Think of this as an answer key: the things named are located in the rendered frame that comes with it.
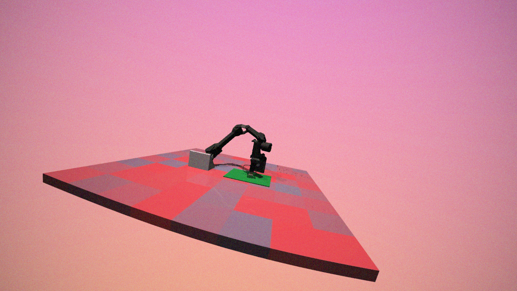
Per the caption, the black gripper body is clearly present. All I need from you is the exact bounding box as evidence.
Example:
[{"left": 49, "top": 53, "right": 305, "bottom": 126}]
[{"left": 250, "top": 149, "right": 261, "bottom": 164}]

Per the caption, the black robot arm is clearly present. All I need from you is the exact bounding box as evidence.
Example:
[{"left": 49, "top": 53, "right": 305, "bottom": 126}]
[{"left": 205, "top": 124, "right": 272, "bottom": 162}]

